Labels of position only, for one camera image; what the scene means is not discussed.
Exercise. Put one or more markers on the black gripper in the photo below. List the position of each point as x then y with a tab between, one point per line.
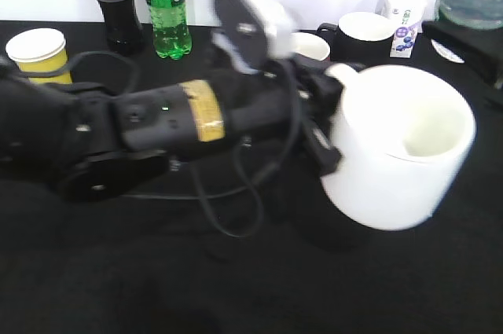
313	98

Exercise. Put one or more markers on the white ceramic mug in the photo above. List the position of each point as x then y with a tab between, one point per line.
404	135

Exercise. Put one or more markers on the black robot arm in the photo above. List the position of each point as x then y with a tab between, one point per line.
88	143

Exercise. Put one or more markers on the yellow paper cup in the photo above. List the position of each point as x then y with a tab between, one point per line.
38	50

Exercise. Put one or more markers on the red ceramic mug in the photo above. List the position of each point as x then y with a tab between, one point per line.
311	46

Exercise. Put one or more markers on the black ceramic mug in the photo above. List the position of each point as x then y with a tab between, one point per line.
360	38

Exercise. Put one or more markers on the white milk carton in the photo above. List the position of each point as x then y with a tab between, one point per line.
406	16

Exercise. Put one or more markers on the black tablecloth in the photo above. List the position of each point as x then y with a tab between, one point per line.
152	263

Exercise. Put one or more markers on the green soda bottle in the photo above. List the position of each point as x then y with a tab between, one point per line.
171	37

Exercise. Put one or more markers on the cola bottle red label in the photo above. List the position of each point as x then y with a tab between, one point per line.
122	27

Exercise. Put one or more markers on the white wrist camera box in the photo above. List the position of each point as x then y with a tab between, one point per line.
253	32

